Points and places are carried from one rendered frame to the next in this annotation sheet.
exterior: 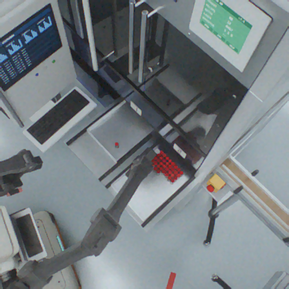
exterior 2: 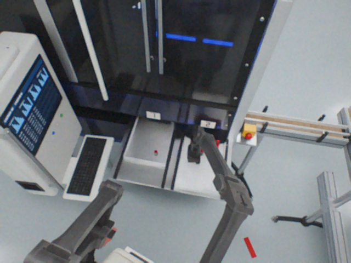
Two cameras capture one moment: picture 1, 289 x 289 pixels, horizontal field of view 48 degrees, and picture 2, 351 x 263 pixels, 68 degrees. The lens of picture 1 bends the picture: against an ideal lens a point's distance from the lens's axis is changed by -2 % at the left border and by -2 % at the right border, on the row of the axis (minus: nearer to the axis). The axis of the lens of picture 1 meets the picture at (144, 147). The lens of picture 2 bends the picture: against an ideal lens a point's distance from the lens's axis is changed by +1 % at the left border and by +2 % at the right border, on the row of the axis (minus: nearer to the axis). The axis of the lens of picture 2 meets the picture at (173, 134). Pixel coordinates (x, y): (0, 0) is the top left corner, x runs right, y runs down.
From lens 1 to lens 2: 0.59 m
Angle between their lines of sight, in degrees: 18
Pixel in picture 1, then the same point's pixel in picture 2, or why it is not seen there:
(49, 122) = (84, 173)
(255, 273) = (295, 196)
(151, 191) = (207, 169)
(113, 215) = (230, 175)
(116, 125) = (143, 140)
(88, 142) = (130, 166)
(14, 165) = (108, 196)
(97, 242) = (244, 201)
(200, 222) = not seen: hidden behind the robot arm
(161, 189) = not seen: hidden behind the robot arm
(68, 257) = (225, 238)
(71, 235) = not seen: outside the picture
